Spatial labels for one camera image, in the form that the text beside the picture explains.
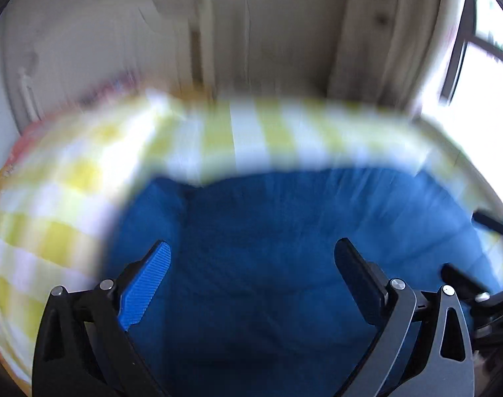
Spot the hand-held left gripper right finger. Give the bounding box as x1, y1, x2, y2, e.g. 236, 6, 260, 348
334, 238, 473, 397

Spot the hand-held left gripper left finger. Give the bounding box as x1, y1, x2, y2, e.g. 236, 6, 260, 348
31, 240, 172, 397

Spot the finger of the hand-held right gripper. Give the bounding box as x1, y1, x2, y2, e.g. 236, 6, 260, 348
439, 264, 491, 303
472, 211, 503, 243

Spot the blue quilted jacket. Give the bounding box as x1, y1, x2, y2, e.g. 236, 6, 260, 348
104, 165, 503, 397

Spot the dark framed window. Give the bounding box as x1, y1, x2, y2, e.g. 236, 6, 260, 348
439, 0, 503, 108

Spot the yellow checked bed sheet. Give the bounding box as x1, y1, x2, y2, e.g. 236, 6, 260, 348
0, 91, 503, 389

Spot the printed cream curtain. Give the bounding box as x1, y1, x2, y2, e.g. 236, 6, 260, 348
330, 0, 455, 112

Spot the white wooden headboard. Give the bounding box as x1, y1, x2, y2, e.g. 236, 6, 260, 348
17, 0, 215, 116

